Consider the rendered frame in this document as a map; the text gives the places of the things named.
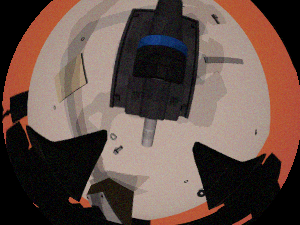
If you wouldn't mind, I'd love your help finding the blue spacer ring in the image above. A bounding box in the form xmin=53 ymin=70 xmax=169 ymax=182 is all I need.
xmin=138 ymin=35 xmax=187 ymax=59

